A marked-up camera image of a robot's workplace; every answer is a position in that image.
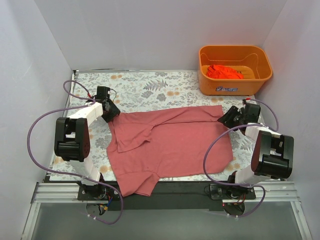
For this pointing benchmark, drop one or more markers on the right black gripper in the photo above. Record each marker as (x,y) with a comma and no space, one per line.
(233,116)

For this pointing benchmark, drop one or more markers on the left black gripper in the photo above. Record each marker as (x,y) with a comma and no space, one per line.
(111,111)

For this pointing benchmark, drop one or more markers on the pink t shirt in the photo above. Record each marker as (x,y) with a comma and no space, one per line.
(176,142)

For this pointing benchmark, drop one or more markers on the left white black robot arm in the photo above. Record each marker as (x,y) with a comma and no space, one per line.
(72,139)

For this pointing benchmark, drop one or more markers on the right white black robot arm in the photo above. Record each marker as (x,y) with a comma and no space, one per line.
(273,152)

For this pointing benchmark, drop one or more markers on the orange plastic basket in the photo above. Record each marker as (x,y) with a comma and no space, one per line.
(249,60)

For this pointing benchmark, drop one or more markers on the orange t shirt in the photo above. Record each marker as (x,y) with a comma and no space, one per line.
(223,72)

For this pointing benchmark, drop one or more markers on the aluminium rail frame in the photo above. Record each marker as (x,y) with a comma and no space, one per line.
(174,211)

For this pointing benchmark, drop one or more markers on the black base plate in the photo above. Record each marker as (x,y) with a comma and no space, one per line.
(172,195)

